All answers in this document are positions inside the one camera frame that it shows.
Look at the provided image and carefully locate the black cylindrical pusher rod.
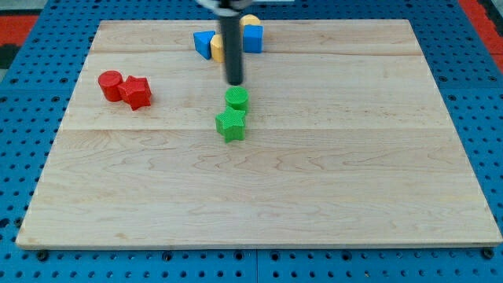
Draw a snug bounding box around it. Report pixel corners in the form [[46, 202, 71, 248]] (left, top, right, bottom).
[[218, 8, 244, 86]]

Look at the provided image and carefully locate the yellow hexagon block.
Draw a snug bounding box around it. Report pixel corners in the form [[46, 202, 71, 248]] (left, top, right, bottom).
[[240, 14, 261, 27]]

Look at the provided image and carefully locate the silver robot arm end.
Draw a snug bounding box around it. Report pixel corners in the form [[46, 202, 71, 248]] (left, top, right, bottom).
[[196, 0, 295, 15]]

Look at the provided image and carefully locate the yellow heart block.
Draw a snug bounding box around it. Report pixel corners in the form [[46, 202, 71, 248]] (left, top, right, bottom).
[[210, 34, 225, 63]]

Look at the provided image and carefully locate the light wooden board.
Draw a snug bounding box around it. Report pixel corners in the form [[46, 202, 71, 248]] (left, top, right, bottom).
[[17, 20, 502, 250]]

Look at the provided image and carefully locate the green star block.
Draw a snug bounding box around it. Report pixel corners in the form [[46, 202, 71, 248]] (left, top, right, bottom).
[[215, 106, 246, 143]]

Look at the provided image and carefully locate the red star block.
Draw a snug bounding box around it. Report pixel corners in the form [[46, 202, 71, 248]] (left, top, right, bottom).
[[118, 75, 152, 111]]

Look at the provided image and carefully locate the green cylinder block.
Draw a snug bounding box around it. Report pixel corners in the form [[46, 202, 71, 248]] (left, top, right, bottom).
[[225, 86, 249, 112]]

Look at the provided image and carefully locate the blue pentagon block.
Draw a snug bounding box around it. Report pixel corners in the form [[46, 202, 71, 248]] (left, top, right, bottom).
[[243, 25, 263, 53]]

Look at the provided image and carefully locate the blue triangle block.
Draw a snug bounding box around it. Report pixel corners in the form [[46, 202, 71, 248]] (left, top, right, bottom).
[[193, 31, 216, 60]]

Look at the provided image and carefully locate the red cylinder block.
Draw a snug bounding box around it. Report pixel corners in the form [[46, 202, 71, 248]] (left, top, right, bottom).
[[98, 70, 123, 102]]

